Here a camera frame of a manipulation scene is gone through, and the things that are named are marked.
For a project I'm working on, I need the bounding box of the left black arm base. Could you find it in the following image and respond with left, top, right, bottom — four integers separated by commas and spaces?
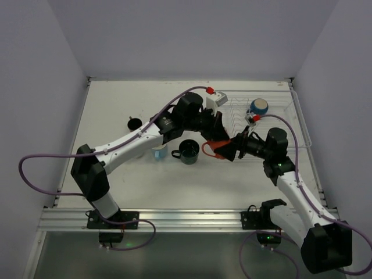
85, 210, 140, 248

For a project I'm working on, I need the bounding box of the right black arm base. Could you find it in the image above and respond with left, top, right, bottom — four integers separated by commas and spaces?
240, 199, 286, 248

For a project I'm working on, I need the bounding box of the blue mug cream interior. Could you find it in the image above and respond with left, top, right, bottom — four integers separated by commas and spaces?
246, 98, 269, 116

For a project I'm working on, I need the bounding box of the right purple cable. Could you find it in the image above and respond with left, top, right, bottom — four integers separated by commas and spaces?
238, 112, 370, 279

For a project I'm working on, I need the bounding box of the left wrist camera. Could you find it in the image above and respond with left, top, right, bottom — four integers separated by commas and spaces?
206, 91, 228, 113

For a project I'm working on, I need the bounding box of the light blue ceramic mug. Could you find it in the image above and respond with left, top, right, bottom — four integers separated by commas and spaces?
151, 144, 168, 162

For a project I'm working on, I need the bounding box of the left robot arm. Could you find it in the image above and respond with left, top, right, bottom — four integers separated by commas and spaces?
70, 88, 230, 222

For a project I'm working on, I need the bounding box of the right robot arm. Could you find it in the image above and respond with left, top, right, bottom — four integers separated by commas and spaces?
210, 127, 352, 274

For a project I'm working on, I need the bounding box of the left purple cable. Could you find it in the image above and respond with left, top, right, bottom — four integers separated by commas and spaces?
18, 85, 216, 251

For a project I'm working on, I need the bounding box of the orange ceramic mug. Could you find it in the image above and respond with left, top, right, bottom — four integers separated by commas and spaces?
201, 139, 231, 160

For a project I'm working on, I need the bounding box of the aluminium mounting rail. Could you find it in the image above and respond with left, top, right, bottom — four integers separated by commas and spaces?
36, 208, 341, 233

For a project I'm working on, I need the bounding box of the dark green ceramic mug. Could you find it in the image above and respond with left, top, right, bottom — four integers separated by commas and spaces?
171, 139, 200, 165

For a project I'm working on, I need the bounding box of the purple cable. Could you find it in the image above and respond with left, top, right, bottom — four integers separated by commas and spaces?
238, 112, 370, 279
18, 85, 216, 251

